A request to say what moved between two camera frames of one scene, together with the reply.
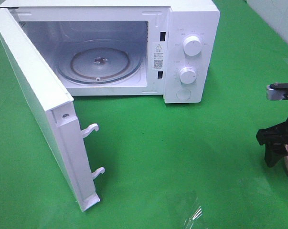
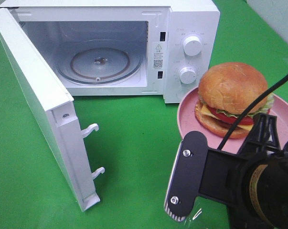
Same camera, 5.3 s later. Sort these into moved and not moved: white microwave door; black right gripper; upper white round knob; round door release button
Moved: black right gripper
Not moved: upper white round knob; round door release button; white microwave door
